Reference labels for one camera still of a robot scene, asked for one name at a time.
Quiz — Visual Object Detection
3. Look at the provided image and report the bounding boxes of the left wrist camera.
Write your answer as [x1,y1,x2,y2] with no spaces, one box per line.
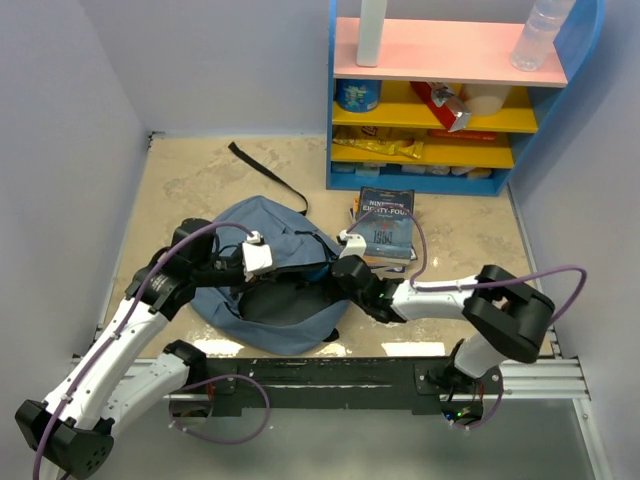
[241,242,275,275]

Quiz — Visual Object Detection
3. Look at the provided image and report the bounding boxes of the dark blue book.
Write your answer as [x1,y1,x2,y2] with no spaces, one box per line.
[355,187,414,266]

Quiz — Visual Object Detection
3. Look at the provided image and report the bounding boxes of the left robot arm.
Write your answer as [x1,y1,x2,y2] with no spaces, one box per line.
[15,219,263,479]

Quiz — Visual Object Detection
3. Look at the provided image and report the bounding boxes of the blue fabric backpack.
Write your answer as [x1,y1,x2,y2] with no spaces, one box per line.
[191,195,349,355]

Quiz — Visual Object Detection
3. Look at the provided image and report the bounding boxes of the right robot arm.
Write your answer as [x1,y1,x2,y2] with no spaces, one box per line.
[331,255,555,393]

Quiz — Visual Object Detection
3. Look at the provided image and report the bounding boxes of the blue bottom book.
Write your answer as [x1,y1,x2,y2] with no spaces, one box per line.
[365,246,418,273]

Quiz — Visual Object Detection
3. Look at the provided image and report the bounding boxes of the clear plastic water bottle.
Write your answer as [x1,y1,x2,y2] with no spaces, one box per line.
[510,0,576,71]

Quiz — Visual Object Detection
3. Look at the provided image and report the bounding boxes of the white round container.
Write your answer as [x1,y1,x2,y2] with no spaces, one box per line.
[459,84,511,116]

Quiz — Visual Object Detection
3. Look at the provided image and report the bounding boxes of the white tall bottle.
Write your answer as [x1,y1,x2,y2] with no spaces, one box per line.
[356,0,387,68]

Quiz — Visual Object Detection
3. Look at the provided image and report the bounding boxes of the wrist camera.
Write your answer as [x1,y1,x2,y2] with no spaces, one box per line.
[241,242,275,275]
[337,230,367,259]

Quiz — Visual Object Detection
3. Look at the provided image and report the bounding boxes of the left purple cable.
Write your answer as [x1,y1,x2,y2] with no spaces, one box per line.
[32,222,271,480]

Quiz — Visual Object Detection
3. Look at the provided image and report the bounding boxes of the aluminium rail frame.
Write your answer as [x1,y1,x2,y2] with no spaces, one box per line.
[37,294,614,480]

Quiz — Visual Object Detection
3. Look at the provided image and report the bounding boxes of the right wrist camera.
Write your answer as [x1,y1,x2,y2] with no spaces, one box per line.
[337,230,367,259]

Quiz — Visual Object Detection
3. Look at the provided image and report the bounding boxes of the blue wooden shelf unit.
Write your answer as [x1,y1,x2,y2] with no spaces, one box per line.
[326,1,605,196]

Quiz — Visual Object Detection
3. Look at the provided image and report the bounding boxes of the yellow chips bag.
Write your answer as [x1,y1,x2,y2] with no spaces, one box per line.
[332,125,426,159]

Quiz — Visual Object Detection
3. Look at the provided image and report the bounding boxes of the red flat box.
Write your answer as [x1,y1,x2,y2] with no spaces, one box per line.
[427,129,498,142]

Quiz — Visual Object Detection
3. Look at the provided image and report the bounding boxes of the red silver snack box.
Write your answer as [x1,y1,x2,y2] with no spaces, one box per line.
[410,81,472,132]

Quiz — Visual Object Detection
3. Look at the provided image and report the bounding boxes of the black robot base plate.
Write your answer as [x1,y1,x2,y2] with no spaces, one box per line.
[187,357,503,415]

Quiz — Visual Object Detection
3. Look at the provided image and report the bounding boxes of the blue snack can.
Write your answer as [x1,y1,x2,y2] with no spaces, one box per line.
[335,79,382,113]

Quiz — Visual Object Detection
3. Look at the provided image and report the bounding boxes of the blue dinosaur pencil case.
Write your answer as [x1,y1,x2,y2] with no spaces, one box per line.
[304,266,329,283]

